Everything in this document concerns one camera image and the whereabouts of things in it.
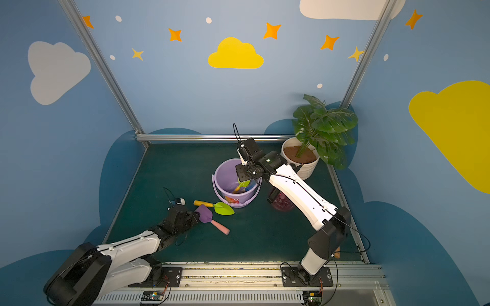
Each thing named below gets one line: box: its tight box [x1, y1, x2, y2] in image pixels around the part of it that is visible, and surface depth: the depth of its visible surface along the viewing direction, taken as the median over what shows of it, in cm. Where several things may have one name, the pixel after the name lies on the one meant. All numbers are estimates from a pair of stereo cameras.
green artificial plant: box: [292, 94, 359, 170], surface depth 84 cm
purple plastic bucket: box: [211, 158, 263, 208], surface depth 88 cm
